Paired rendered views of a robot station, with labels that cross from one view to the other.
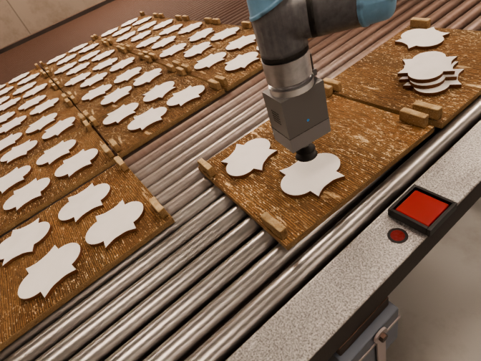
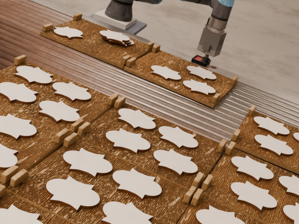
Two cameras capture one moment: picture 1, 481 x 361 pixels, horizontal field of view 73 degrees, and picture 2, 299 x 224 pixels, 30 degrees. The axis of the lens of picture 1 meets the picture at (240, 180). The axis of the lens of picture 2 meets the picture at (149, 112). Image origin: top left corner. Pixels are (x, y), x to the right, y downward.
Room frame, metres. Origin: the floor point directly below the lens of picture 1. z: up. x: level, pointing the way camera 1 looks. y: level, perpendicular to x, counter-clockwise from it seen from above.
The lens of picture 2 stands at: (2.44, 1.12, 1.80)
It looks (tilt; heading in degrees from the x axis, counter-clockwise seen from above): 26 degrees down; 217
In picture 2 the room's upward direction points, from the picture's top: 16 degrees clockwise
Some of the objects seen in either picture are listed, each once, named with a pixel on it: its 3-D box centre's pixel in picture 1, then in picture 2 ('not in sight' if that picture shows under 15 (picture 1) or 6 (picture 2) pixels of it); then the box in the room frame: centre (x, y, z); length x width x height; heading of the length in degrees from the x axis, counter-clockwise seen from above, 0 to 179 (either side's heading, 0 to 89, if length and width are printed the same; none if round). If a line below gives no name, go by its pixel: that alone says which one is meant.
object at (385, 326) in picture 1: (353, 333); not in sight; (0.25, -0.09, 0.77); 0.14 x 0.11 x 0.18; 112
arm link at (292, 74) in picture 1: (288, 66); (217, 22); (0.49, -0.14, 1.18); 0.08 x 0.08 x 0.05
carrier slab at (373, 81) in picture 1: (421, 66); (99, 41); (0.73, -0.56, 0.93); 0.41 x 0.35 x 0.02; 111
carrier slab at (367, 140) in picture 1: (305, 150); (182, 75); (0.59, -0.16, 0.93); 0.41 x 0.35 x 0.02; 110
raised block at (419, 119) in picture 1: (414, 117); (156, 48); (0.53, -0.39, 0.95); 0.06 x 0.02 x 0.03; 20
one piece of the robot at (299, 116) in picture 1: (294, 106); (210, 40); (0.51, -0.14, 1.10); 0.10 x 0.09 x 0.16; 13
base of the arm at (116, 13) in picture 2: not in sight; (120, 7); (0.30, -0.89, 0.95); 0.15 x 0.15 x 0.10
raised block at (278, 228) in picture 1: (273, 225); (234, 80); (0.40, -0.03, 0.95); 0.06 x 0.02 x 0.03; 20
